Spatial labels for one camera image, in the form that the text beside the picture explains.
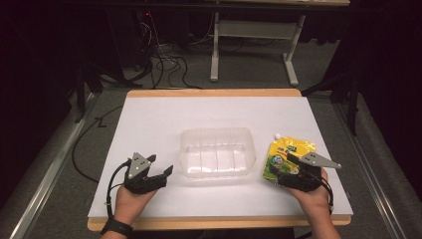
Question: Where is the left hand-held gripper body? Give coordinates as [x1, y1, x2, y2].
[123, 151, 167, 195]

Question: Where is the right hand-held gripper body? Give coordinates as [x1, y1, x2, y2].
[277, 151, 342, 193]

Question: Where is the yellow spouted pouch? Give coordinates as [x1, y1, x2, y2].
[262, 132, 317, 185]

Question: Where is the person's right hand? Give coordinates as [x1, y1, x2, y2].
[288, 168, 333, 219]

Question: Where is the person's left hand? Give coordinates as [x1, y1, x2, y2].
[113, 184, 157, 227]

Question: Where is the black wristwatch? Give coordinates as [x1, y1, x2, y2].
[100, 216, 134, 239]

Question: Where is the clear plastic container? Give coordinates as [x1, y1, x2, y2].
[179, 126, 258, 179]

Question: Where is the white table mat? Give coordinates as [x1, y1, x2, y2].
[87, 96, 354, 219]

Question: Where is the black metal stand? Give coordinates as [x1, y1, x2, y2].
[301, 63, 361, 136]
[73, 59, 105, 124]

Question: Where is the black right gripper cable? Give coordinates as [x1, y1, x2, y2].
[313, 174, 335, 215]

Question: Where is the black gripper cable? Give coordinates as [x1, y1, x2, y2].
[313, 174, 335, 215]
[105, 158, 132, 220]

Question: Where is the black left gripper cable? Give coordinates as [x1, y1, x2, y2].
[105, 158, 132, 220]

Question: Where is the aluminium floor rail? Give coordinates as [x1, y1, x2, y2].
[332, 103, 409, 239]
[8, 93, 101, 239]

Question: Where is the long black floor cable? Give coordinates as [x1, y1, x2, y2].
[71, 105, 124, 184]

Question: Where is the tangle of floor cables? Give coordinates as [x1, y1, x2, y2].
[132, 11, 213, 90]

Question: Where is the white metal desk frame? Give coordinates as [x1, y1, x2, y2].
[209, 9, 307, 88]

